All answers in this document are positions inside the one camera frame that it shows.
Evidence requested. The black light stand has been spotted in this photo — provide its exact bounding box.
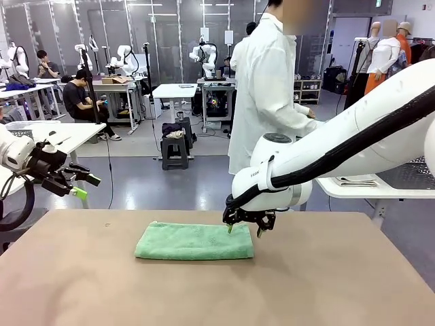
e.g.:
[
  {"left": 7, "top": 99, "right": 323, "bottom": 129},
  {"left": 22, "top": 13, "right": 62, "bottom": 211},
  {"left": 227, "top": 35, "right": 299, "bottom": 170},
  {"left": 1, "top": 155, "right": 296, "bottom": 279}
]
[{"left": 143, "top": 42, "right": 153, "bottom": 120}]

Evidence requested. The wooden shelf unit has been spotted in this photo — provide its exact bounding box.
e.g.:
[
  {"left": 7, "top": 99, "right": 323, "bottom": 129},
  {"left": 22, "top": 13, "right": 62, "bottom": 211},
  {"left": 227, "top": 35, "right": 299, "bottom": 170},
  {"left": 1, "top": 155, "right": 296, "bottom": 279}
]
[{"left": 294, "top": 79, "right": 323, "bottom": 105}]

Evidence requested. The cardboard box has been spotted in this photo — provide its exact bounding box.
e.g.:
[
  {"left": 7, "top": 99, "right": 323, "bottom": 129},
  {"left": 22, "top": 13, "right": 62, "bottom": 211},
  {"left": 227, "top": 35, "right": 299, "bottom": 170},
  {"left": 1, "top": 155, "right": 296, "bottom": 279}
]
[{"left": 101, "top": 75, "right": 133, "bottom": 85}]

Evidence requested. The grey step stool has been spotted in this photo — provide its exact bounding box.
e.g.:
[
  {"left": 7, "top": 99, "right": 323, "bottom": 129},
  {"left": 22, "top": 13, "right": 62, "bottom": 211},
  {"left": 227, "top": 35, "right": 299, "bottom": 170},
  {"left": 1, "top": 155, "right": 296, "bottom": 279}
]
[{"left": 160, "top": 134, "right": 190, "bottom": 171}]

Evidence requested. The man in black t-shirt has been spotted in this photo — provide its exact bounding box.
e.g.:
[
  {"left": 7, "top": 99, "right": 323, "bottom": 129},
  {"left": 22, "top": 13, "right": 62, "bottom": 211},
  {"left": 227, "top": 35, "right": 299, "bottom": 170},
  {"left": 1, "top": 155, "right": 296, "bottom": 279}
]
[{"left": 63, "top": 69, "right": 122, "bottom": 142}]

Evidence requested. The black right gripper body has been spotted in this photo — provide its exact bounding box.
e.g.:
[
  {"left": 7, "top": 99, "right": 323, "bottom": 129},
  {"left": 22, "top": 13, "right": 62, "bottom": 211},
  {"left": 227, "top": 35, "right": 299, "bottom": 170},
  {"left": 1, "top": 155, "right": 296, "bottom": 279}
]
[{"left": 222, "top": 203, "right": 277, "bottom": 227}]

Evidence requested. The pile of dark clothes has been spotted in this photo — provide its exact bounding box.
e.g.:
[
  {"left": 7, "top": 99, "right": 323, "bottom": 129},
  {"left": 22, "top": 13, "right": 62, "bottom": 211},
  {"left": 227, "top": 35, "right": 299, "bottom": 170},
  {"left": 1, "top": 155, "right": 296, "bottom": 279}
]
[{"left": 161, "top": 122, "right": 186, "bottom": 139}]

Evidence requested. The white computer tower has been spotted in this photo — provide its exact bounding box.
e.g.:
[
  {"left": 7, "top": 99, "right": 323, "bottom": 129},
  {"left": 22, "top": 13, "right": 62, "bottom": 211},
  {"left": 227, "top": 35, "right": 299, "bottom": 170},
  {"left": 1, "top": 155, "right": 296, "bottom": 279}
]
[{"left": 148, "top": 96, "right": 162, "bottom": 120}]

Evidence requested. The green towel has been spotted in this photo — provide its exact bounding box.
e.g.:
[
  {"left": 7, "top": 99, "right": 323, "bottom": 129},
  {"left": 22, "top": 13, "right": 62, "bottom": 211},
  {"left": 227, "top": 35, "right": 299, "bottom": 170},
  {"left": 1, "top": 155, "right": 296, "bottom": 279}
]
[{"left": 133, "top": 221, "right": 256, "bottom": 261}]

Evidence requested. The person in white shirt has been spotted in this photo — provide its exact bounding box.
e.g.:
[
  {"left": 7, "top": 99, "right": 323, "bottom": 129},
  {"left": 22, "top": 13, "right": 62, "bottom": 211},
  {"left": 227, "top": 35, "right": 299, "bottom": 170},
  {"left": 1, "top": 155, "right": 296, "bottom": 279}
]
[{"left": 228, "top": 0, "right": 326, "bottom": 176}]

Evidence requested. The grey jacket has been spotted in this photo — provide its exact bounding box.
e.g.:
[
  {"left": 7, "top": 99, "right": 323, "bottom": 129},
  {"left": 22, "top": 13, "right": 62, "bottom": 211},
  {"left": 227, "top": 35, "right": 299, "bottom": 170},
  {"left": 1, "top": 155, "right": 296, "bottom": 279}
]
[{"left": 8, "top": 73, "right": 37, "bottom": 88}]

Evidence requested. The black floor cable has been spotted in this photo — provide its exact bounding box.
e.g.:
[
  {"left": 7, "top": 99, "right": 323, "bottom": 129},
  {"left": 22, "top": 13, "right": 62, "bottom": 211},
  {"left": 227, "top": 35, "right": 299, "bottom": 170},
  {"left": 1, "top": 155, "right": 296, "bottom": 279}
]
[{"left": 105, "top": 134, "right": 115, "bottom": 210}]

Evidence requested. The man in grey t-shirt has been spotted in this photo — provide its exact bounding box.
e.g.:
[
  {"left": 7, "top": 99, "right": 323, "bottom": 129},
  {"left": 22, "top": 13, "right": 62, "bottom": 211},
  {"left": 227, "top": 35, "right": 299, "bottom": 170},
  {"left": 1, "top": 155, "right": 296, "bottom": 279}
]
[{"left": 36, "top": 50, "right": 62, "bottom": 79}]

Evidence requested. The black right arm cable sleeve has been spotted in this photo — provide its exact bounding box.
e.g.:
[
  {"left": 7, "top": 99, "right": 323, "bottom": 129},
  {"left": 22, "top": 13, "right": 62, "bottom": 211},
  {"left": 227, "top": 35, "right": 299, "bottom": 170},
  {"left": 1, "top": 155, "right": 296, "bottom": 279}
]
[{"left": 222, "top": 90, "right": 435, "bottom": 221}]

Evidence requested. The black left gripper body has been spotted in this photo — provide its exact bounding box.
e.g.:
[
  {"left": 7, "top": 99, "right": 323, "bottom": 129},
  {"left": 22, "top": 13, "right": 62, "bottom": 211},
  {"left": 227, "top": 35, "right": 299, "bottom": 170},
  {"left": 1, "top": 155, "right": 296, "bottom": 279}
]
[{"left": 27, "top": 148, "right": 69, "bottom": 183}]

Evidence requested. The mannequin with beige hat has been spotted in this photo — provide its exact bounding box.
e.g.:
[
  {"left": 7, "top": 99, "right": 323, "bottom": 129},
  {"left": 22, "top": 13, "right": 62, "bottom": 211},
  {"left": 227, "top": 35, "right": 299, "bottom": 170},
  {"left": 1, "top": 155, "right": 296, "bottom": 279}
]
[{"left": 396, "top": 20, "right": 414, "bottom": 67}]

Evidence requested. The translucent plastic bin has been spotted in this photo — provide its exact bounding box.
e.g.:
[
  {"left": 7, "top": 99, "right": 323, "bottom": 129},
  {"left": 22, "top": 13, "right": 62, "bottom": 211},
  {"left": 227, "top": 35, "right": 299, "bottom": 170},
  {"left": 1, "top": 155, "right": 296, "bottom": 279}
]
[{"left": 5, "top": 120, "right": 35, "bottom": 131}]

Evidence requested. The dark workbench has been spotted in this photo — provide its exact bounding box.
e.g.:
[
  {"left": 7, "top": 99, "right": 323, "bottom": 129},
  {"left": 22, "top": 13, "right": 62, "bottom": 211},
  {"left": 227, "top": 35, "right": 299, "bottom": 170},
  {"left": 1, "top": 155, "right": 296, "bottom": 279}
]
[{"left": 196, "top": 77, "right": 238, "bottom": 134}]

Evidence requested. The clothes rack with dark clothes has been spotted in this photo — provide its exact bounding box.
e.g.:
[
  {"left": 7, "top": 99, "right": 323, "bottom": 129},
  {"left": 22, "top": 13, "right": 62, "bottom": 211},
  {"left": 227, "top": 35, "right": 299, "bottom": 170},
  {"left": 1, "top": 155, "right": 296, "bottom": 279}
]
[{"left": 407, "top": 36, "right": 435, "bottom": 64}]

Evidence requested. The person's right forearm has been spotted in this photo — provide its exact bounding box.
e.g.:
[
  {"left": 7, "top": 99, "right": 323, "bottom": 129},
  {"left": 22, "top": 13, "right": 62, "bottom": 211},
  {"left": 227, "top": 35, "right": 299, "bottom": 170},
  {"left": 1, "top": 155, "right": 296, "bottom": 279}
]
[{"left": 294, "top": 115, "right": 326, "bottom": 137}]

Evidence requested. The folded white cloth stack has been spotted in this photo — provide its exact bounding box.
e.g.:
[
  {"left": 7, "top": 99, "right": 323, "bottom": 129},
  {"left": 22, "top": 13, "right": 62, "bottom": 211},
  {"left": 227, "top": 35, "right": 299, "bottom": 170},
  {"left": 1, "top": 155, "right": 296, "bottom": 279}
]
[{"left": 331, "top": 174, "right": 381, "bottom": 188}]

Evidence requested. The black tripod with white box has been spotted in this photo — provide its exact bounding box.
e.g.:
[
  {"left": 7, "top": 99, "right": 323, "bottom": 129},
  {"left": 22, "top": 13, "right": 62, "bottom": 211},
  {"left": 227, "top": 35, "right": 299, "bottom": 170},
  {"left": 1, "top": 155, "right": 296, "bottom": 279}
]
[{"left": 343, "top": 37, "right": 370, "bottom": 111}]

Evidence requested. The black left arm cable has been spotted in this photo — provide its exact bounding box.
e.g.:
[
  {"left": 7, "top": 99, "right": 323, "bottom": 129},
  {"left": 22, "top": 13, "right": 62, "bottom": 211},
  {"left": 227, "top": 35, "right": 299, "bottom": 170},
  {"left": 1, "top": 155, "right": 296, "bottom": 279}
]
[{"left": 0, "top": 171, "right": 36, "bottom": 232}]

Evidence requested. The mannequin with orange trousers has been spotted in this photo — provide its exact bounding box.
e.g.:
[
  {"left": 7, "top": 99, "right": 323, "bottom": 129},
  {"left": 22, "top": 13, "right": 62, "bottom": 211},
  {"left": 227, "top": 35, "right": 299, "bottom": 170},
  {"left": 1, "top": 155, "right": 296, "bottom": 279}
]
[{"left": 364, "top": 20, "right": 387, "bottom": 96}]

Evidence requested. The black luggage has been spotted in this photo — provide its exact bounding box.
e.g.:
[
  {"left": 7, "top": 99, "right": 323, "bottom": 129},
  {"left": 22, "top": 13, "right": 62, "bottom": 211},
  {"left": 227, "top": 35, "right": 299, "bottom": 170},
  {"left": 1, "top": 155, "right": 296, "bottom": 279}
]
[{"left": 321, "top": 66, "right": 348, "bottom": 94}]

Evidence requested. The grey robot workbench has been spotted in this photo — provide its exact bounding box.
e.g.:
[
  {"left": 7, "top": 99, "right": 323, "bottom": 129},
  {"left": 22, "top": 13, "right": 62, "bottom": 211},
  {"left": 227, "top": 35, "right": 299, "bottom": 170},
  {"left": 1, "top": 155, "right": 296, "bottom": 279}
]
[{"left": 91, "top": 79, "right": 145, "bottom": 135}]

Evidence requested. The white desk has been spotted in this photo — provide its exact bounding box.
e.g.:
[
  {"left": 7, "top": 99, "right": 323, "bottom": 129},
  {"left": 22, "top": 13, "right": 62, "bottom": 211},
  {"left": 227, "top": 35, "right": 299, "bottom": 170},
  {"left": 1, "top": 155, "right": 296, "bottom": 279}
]
[
  {"left": 0, "top": 78, "right": 64, "bottom": 122},
  {"left": 152, "top": 83, "right": 198, "bottom": 160}
]

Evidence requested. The black stool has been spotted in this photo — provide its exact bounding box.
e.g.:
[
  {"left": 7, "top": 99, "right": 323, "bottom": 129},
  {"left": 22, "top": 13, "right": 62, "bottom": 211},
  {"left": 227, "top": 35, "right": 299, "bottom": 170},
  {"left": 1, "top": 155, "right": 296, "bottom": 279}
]
[{"left": 179, "top": 117, "right": 197, "bottom": 152}]

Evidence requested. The grey plastic stool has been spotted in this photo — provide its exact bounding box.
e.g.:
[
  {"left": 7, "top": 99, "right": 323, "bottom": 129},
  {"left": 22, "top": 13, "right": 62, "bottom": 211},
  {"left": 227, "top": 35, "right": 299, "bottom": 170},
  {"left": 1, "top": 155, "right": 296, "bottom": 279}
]
[{"left": 0, "top": 207, "right": 49, "bottom": 255}]

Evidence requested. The mannequin with white blouse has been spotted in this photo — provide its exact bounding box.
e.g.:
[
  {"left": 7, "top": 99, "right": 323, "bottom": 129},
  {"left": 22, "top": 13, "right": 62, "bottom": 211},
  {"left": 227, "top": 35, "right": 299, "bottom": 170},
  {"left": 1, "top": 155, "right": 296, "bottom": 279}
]
[{"left": 368, "top": 19, "right": 404, "bottom": 77}]

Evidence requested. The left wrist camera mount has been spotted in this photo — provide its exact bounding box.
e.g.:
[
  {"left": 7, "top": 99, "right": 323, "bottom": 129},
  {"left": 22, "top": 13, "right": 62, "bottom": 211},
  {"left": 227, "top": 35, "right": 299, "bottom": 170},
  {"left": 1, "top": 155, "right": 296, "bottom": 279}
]
[{"left": 35, "top": 130, "right": 61, "bottom": 154}]

